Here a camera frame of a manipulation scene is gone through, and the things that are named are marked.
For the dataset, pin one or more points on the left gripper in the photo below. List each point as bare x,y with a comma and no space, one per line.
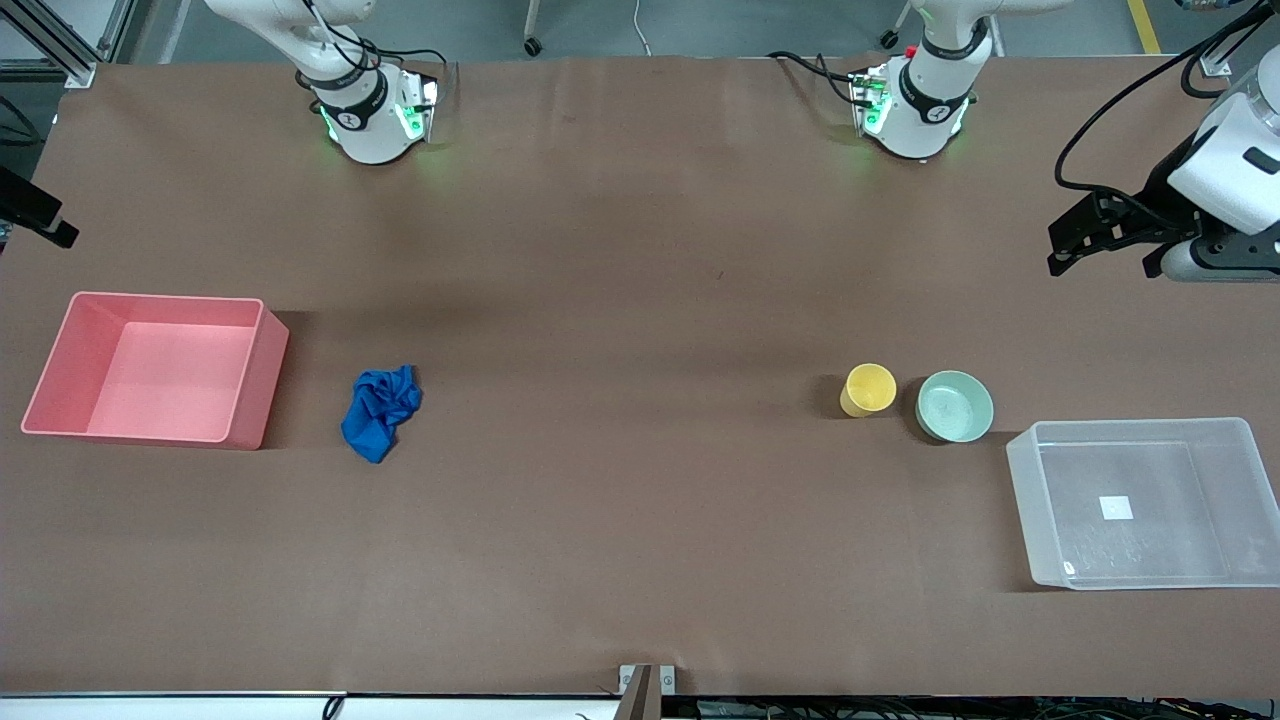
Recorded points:
1158,203

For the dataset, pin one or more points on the mint green bowl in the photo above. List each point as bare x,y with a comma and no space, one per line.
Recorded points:
955,407

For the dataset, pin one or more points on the blue cloth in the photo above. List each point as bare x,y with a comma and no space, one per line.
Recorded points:
378,412

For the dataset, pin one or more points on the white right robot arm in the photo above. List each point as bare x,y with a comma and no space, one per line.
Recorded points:
365,130

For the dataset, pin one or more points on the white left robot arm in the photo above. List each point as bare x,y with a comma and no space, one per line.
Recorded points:
915,125

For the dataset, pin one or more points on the clear plastic box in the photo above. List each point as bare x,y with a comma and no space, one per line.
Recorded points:
1140,540

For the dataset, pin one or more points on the pink plastic bin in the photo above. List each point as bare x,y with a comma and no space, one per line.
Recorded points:
160,380

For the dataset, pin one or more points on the small aluminium profile end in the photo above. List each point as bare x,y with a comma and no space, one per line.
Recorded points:
1217,62

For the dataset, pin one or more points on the yellow plastic cup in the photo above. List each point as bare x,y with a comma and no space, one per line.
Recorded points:
868,390

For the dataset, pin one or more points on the black chair caster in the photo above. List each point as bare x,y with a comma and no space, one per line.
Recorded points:
889,39
534,45

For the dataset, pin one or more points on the brown table cover sheet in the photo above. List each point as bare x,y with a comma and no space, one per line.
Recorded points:
620,300

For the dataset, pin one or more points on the white table edge strip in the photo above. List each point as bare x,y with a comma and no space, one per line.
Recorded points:
200,708

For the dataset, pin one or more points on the aluminium frame profile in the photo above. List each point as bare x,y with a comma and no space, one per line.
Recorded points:
75,65

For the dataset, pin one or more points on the metal table edge bracket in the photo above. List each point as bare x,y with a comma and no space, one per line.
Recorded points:
640,690

